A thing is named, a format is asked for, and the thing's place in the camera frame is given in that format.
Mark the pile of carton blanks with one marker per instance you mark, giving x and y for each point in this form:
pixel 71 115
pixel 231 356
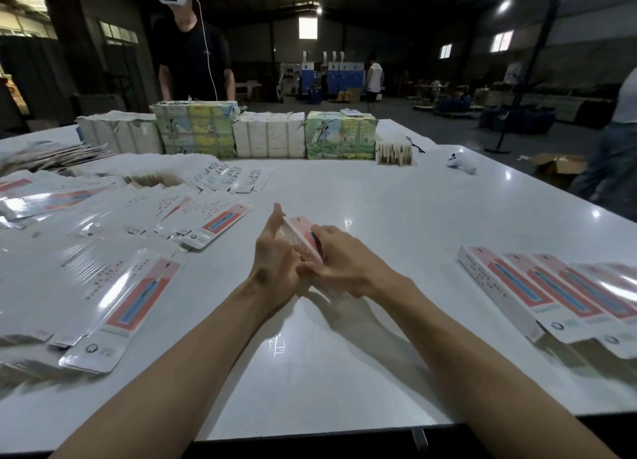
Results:
pixel 90 255

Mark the green printed carton bundle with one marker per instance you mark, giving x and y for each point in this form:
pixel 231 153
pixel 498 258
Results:
pixel 340 135

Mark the grey crate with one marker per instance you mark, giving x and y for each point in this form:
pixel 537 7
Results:
pixel 99 104

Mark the person's left hand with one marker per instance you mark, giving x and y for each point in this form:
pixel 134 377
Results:
pixel 274 265

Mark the dark grey cabinet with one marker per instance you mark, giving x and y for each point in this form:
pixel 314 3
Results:
pixel 40 81

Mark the red white carton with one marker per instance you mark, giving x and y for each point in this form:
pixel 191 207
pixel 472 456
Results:
pixel 301 237

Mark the small beige card stack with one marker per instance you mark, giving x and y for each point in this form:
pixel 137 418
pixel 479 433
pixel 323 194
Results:
pixel 394 154

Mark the small black tool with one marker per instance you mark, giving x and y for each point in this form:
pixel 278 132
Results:
pixel 415 144

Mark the open cardboard box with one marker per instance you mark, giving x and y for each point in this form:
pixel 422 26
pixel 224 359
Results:
pixel 557 167

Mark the blue bins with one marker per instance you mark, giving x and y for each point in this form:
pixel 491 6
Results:
pixel 518 120

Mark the double wall window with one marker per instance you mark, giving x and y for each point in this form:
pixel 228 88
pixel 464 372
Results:
pixel 502 42

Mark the black floor stand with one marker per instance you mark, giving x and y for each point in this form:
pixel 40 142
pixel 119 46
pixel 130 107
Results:
pixel 513 115

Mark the small white object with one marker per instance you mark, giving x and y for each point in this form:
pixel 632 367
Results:
pixel 461 163

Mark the person's right forearm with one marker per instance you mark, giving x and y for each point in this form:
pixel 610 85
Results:
pixel 493 374

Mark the blue machine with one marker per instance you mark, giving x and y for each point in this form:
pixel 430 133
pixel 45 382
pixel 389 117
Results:
pixel 343 81

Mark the person's left forearm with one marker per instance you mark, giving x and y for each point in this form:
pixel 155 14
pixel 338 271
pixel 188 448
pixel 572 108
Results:
pixel 169 379

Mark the pile of grey flat sheets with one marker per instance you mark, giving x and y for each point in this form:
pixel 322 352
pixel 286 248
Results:
pixel 50 157

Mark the green yellow carton bundle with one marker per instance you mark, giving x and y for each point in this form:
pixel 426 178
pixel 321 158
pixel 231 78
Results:
pixel 194 130

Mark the row of white cartons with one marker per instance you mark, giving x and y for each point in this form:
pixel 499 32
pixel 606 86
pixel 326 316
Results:
pixel 269 135
pixel 117 133

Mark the person's right hand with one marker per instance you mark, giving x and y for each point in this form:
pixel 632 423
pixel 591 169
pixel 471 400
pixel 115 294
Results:
pixel 348 265

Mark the small wall window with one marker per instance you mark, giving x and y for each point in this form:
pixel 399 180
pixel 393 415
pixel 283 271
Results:
pixel 446 51

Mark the square bright window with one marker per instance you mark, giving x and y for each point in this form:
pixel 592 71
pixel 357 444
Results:
pixel 308 28

